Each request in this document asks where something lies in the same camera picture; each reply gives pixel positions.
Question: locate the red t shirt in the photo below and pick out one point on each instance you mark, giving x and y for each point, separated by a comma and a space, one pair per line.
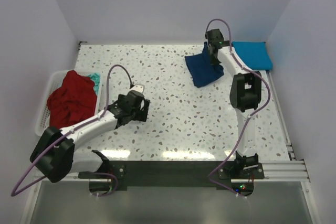
73, 102

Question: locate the folded light blue t shirt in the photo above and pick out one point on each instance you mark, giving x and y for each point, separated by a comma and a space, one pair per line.
253, 54

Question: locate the white plastic laundry basket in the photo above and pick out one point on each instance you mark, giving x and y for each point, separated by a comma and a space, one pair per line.
55, 82

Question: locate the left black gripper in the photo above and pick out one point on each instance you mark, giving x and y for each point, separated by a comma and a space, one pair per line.
140, 115

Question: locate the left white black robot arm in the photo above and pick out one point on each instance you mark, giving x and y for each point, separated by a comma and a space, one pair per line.
56, 153

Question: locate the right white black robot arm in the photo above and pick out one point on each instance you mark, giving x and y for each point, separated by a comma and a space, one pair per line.
245, 97

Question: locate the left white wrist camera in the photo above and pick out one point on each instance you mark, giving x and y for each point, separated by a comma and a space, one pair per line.
138, 88

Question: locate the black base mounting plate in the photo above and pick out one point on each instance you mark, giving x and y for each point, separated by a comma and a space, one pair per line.
121, 175

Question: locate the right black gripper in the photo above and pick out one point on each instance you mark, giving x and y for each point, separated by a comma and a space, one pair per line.
214, 62

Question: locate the dark blue t shirt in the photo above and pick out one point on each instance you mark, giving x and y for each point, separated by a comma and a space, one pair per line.
201, 69

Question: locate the mint green t shirt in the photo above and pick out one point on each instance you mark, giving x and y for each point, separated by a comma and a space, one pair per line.
96, 79

